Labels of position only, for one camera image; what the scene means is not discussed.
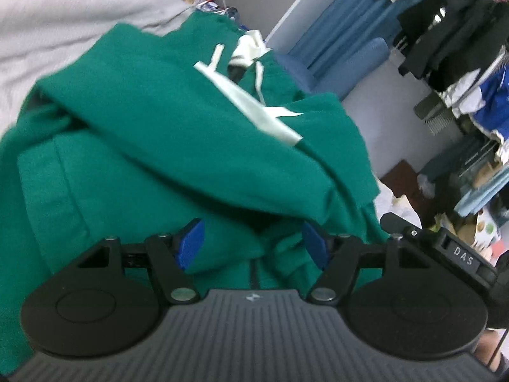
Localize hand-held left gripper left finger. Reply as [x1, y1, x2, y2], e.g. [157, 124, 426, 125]
[77, 218, 206, 304]

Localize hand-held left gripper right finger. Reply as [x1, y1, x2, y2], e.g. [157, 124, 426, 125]
[302, 222, 432, 306]

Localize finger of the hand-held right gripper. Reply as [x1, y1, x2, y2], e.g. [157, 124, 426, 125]
[380, 212, 423, 240]

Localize green hoodie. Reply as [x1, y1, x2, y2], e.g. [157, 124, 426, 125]
[0, 10, 392, 371]

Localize person's right forearm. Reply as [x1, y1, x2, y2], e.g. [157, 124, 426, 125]
[475, 326, 509, 377]

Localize black hanging clothes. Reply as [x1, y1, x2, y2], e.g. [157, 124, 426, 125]
[395, 0, 509, 93]

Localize white green printed bag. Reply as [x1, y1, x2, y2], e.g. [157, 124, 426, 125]
[472, 207, 502, 249]

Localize brown floor mat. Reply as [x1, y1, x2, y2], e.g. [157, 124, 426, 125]
[380, 159, 424, 217]

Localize blue storage crate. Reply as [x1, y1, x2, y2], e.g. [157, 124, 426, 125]
[422, 134, 509, 216]

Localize grey ribbed heater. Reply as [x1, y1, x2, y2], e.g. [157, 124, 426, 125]
[414, 95, 457, 135]

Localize white hanging garment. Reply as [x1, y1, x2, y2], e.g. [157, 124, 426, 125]
[441, 68, 485, 119]

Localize blue hanging jacket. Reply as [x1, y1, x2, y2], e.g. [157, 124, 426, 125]
[475, 69, 509, 146]

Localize blue armchair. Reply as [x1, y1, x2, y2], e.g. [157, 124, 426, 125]
[274, 38, 390, 100]

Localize blue curtain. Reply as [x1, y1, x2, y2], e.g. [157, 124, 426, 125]
[288, 0, 402, 88]

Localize grey white bed sheet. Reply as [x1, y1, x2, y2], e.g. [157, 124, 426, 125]
[0, 0, 423, 231]

